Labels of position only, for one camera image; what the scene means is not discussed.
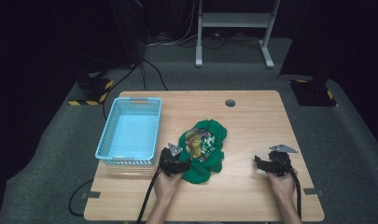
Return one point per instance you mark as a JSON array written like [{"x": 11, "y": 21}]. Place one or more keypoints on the grey tape strip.
[
  {"x": 313, "y": 192},
  {"x": 90, "y": 195}
]

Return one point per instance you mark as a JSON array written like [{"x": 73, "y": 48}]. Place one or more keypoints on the person's left hand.
[{"x": 165, "y": 186}]

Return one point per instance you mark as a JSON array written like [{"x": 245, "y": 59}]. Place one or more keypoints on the black yellow striped base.
[
  {"x": 312, "y": 93},
  {"x": 93, "y": 88}
]

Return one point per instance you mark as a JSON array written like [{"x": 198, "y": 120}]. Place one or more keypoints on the green printed t-shirt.
[{"x": 205, "y": 168}]

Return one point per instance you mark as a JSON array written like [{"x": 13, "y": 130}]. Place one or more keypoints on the light blue plastic basket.
[{"x": 130, "y": 130}]

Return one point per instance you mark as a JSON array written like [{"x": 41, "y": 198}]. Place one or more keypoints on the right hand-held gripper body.
[{"x": 280, "y": 161}]

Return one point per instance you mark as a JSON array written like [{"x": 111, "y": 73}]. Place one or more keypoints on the dark stand pole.
[{"x": 130, "y": 31}]

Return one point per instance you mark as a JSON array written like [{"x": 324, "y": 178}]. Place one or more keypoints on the person's right hand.
[{"x": 281, "y": 186}]

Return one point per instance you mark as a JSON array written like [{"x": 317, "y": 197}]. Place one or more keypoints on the grey round table grommet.
[{"x": 230, "y": 103}]

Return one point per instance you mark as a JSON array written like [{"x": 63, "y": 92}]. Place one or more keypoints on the white metal stand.
[{"x": 235, "y": 20}]

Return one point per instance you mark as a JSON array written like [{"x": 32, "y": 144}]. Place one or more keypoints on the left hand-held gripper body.
[{"x": 169, "y": 160}]

